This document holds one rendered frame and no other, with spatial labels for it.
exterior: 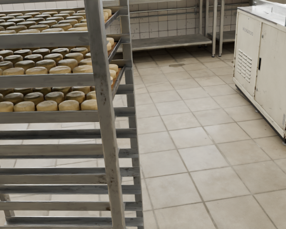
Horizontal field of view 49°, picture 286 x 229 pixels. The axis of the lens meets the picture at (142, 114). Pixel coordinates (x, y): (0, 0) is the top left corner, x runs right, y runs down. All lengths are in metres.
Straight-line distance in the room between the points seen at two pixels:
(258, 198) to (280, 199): 0.12
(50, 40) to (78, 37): 0.06
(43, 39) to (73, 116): 0.18
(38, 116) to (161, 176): 1.46
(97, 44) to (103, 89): 0.10
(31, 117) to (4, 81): 0.10
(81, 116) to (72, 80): 0.09
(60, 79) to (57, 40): 0.09
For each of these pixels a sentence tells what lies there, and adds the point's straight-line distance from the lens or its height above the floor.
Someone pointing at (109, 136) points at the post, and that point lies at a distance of 0.73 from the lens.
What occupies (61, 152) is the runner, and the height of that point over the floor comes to 0.86.
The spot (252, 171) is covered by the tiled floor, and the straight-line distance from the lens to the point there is 2.24.
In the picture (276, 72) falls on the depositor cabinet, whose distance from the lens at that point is 2.56.
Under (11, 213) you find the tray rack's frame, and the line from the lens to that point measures 1.65.
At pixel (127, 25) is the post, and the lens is 1.10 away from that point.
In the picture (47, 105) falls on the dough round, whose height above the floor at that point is 0.97.
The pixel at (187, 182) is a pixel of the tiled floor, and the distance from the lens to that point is 2.09.
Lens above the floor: 1.28
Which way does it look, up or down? 25 degrees down
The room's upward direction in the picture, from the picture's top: 3 degrees counter-clockwise
